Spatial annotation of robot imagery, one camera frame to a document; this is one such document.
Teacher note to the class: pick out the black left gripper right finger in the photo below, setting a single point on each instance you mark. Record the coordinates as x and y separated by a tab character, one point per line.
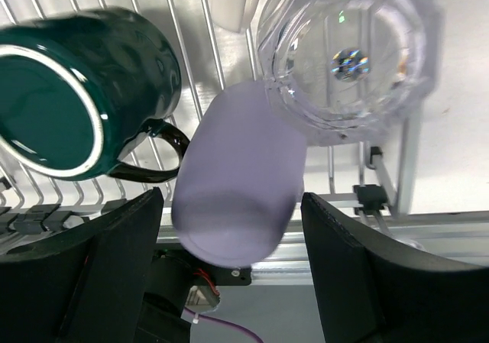
393	303

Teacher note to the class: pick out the aluminium rail frame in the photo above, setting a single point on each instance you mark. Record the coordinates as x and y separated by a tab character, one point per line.
322	246

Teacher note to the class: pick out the dark green mug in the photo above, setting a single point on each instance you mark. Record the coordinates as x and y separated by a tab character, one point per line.
80	92

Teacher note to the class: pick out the lavender plastic cup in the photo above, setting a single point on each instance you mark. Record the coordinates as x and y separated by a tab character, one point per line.
239	181

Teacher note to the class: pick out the white ceramic mug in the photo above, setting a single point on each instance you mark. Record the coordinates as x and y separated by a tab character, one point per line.
233	15

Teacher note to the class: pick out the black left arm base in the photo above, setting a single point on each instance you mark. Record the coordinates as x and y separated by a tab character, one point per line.
173	273

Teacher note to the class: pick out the clear glass tumbler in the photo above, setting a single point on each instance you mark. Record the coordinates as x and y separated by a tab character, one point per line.
345	71

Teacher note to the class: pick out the white wire dish rack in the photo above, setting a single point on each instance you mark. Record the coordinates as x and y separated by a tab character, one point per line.
90	93

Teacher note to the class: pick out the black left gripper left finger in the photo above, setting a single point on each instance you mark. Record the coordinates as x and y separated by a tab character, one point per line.
85	284

